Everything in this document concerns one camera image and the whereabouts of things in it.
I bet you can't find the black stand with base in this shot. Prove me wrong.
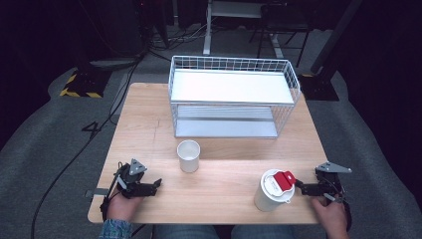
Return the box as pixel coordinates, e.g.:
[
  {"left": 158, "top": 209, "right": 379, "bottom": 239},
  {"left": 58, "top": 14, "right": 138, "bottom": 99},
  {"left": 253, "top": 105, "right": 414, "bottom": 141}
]
[{"left": 298, "top": 0, "right": 364, "bottom": 103}]

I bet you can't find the person's left hand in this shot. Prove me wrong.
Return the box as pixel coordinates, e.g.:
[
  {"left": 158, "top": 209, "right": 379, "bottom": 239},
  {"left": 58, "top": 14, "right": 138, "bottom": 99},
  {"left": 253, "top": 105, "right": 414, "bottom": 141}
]
[{"left": 106, "top": 193, "right": 144, "bottom": 222}]

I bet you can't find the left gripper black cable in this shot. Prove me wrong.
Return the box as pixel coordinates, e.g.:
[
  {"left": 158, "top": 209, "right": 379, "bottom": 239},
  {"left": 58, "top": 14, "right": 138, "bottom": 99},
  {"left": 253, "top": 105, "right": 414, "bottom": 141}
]
[{"left": 99, "top": 161, "right": 123, "bottom": 223}]

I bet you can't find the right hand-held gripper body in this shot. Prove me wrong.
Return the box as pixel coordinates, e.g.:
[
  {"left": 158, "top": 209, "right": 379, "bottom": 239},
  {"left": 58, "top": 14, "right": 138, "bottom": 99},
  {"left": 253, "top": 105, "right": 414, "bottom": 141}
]
[{"left": 315, "top": 161, "right": 352, "bottom": 204}]

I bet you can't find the person's left leg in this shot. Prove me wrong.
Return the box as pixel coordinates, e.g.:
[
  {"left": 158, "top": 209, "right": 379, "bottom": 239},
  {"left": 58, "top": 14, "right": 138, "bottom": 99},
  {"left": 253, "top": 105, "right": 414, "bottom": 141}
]
[{"left": 152, "top": 224, "right": 221, "bottom": 239}]

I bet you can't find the person's right hand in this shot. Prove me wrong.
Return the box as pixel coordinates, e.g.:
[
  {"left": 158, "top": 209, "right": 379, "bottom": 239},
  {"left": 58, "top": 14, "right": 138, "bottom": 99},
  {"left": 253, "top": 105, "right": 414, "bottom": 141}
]
[{"left": 311, "top": 196, "right": 350, "bottom": 239}]

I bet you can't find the small white paper cup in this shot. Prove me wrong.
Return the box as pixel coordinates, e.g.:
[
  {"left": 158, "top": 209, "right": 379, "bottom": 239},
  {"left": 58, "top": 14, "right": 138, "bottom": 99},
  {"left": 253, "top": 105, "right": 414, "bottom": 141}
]
[{"left": 176, "top": 139, "right": 202, "bottom": 174}]

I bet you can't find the person's leg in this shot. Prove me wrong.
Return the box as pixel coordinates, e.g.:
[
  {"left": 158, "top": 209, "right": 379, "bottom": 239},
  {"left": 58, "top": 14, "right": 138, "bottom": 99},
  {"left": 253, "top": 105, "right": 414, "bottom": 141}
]
[
  {"left": 230, "top": 224, "right": 297, "bottom": 239},
  {"left": 152, "top": 224, "right": 221, "bottom": 239}
]

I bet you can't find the white wire shelf rack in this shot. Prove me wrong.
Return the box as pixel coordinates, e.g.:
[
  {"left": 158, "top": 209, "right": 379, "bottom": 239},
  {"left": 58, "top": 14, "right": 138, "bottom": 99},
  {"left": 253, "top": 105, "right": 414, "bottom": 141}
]
[{"left": 167, "top": 55, "right": 302, "bottom": 139}]

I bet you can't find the black chair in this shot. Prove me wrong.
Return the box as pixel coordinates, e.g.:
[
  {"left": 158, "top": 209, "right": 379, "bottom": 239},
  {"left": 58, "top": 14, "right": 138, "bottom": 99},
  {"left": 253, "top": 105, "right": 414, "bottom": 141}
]
[{"left": 248, "top": 2, "right": 314, "bottom": 69}]

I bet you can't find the large white cup red-tab lid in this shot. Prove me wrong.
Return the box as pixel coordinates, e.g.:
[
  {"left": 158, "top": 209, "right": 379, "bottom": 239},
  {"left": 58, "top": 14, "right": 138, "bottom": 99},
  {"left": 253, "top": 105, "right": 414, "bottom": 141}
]
[{"left": 253, "top": 168, "right": 297, "bottom": 213}]

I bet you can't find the person's right leg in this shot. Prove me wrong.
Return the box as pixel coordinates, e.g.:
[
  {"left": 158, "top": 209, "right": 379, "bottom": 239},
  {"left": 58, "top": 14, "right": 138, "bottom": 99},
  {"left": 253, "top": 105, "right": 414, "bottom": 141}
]
[{"left": 230, "top": 224, "right": 297, "bottom": 239}]

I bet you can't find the yellow black striped base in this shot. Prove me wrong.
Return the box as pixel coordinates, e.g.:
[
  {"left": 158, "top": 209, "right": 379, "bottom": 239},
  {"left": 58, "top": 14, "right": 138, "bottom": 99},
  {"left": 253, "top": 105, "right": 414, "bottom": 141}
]
[{"left": 59, "top": 68, "right": 112, "bottom": 100}]

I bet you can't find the long black floor cable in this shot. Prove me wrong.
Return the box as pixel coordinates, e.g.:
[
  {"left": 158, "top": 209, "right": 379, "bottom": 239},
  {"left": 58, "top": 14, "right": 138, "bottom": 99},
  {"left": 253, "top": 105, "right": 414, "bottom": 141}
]
[{"left": 30, "top": 54, "right": 145, "bottom": 239}]

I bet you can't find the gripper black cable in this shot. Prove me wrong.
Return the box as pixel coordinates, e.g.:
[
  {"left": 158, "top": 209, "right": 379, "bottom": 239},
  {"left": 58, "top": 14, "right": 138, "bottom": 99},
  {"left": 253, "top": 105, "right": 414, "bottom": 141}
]
[
  {"left": 341, "top": 190, "right": 353, "bottom": 233},
  {"left": 99, "top": 161, "right": 123, "bottom": 223}
]

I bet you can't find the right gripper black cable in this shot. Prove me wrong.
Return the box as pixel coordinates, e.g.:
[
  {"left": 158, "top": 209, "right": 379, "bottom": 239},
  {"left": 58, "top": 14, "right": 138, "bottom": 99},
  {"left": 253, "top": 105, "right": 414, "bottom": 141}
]
[{"left": 341, "top": 190, "right": 353, "bottom": 233}]

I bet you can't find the grey tape strip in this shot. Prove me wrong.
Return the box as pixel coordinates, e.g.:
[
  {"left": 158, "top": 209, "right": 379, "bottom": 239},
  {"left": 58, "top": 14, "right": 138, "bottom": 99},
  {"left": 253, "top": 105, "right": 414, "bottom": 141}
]
[{"left": 85, "top": 187, "right": 110, "bottom": 199}]

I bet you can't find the bundle of floor cables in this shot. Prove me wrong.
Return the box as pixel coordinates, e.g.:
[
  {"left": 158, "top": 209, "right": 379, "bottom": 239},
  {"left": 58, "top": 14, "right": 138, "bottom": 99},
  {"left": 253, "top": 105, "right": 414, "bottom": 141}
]
[{"left": 144, "top": 21, "right": 213, "bottom": 53}]

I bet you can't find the white desk frame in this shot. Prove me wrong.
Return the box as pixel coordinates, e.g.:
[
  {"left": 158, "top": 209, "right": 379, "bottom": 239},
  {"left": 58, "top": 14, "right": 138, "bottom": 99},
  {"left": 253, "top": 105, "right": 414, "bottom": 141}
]
[{"left": 202, "top": 0, "right": 287, "bottom": 60}]

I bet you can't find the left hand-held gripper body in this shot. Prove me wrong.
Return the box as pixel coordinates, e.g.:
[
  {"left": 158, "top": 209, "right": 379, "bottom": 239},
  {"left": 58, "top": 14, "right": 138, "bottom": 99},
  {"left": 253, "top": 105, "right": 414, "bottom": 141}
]
[{"left": 113, "top": 158, "right": 148, "bottom": 200}]

